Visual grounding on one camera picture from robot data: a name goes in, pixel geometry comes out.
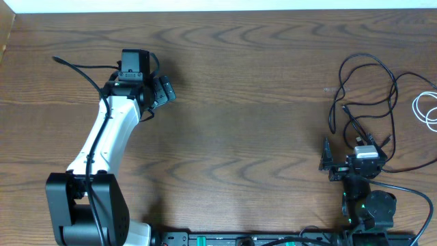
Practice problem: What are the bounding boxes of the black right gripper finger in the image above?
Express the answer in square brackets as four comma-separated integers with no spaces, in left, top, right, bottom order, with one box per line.
[318,138,333,170]
[366,133,386,159]

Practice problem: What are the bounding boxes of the white USB cable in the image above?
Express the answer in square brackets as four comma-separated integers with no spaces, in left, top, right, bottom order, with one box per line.
[412,90,437,133]

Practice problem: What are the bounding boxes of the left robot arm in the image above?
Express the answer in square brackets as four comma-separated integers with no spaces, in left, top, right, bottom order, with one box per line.
[45,49,176,245]

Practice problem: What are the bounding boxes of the thick black USB cable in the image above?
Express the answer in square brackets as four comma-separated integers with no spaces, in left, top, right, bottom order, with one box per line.
[354,69,437,174]

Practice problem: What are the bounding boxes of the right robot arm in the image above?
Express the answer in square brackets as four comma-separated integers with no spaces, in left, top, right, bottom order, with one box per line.
[318,139,397,245]

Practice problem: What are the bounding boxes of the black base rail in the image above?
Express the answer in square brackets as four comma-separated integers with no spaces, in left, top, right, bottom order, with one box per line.
[150,230,418,246]

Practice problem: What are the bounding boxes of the thin black USB cable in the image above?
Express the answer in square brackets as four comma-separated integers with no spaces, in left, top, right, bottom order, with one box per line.
[328,53,399,161]

